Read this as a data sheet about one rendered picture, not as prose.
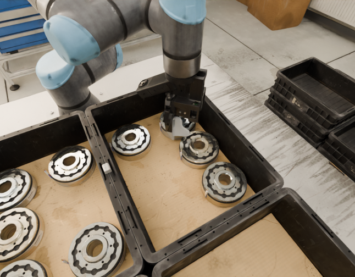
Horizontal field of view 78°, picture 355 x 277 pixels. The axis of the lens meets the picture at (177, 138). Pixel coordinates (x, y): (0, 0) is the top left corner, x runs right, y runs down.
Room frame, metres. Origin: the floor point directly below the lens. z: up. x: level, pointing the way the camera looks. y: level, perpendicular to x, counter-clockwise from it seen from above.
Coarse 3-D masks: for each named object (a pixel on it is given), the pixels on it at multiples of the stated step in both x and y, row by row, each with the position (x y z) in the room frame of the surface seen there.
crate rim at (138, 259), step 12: (48, 120) 0.36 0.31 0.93; (60, 120) 0.36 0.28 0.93; (84, 120) 0.36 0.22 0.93; (12, 132) 0.32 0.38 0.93; (24, 132) 0.32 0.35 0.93; (96, 144) 0.29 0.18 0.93; (96, 156) 0.26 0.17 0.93; (108, 180) 0.20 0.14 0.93; (108, 192) 0.17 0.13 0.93; (120, 204) 0.15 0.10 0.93; (120, 216) 0.13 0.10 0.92; (132, 240) 0.09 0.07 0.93; (132, 252) 0.07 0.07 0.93; (144, 264) 0.06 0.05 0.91; (120, 276) 0.04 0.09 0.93; (132, 276) 0.04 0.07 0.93
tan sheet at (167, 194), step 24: (144, 120) 0.45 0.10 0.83; (168, 144) 0.36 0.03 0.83; (120, 168) 0.29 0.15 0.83; (144, 168) 0.29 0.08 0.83; (168, 168) 0.29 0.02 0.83; (192, 168) 0.29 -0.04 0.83; (144, 192) 0.22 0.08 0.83; (168, 192) 0.22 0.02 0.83; (192, 192) 0.22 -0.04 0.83; (144, 216) 0.16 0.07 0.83; (168, 216) 0.16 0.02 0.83; (192, 216) 0.16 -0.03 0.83; (216, 216) 0.16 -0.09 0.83; (168, 240) 0.11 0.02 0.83
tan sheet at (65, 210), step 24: (24, 168) 0.29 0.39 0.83; (96, 168) 0.29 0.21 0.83; (48, 192) 0.22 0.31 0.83; (72, 192) 0.22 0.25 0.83; (96, 192) 0.22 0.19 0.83; (48, 216) 0.16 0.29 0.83; (72, 216) 0.16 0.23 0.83; (96, 216) 0.16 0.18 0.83; (48, 240) 0.11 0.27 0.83; (72, 240) 0.11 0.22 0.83; (0, 264) 0.07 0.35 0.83; (48, 264) 0.07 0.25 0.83
